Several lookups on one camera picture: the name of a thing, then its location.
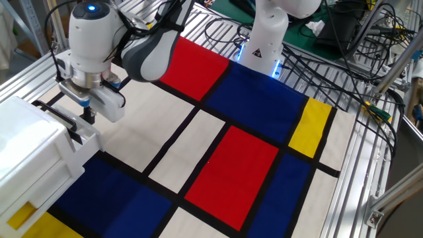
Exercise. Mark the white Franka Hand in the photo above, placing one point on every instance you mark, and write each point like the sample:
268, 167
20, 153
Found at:
110, 104

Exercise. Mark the white plastic drawer cabinet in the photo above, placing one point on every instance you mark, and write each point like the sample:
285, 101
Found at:
26, 142

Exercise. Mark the white Franka Panda arm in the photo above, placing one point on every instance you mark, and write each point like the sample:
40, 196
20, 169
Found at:
92, 43

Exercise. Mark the perforated steel upright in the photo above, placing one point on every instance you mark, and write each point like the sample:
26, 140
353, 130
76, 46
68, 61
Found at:
33, 26

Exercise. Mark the Mondrian colour block cloth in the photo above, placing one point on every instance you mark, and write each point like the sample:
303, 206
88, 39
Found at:
231, 175

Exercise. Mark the crumpled white tissue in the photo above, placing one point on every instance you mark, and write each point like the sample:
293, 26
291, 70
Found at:
315, 28

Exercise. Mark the black box device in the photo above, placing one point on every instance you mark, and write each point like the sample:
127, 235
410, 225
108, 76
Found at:
337, 33

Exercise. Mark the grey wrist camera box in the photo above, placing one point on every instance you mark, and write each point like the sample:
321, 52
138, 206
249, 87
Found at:
74, 92

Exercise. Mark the aluminium frame post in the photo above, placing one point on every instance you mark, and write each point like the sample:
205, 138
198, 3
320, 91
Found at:
396, 66

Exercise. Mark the aluminium beam with corner bracket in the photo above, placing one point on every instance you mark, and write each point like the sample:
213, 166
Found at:
396, 193

